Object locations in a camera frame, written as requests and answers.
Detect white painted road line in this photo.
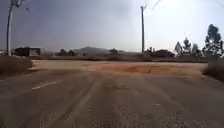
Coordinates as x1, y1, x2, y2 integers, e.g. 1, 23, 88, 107
31, 80, 63, 91

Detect distant hill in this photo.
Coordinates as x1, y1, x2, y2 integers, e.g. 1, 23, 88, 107
71, 46, 141, 56

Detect overhead wires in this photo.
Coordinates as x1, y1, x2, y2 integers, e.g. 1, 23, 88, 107
146, 0, 163, 11

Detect group of trees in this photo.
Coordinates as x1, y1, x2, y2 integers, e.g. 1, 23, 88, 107
173, 23, 224, 60

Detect grey asphalt road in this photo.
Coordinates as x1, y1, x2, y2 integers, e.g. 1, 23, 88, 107
0, 68, 224, 128

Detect dry grass patch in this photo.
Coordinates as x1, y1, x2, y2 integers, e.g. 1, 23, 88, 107
0, 55, 34, 78

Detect brown dirt ground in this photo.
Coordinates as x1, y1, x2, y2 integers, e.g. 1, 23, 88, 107
29, 59, 209, 80

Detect low dark building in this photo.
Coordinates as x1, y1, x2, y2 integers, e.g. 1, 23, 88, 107
14, 46, 42, 57

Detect tall utility pole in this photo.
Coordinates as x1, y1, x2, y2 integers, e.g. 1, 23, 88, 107
5, 0, 25, 57
139, 3, 148, 54

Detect dark bushes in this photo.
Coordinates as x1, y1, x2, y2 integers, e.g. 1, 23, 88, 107
54, 48, 77, 57
146, 48, 176, 59

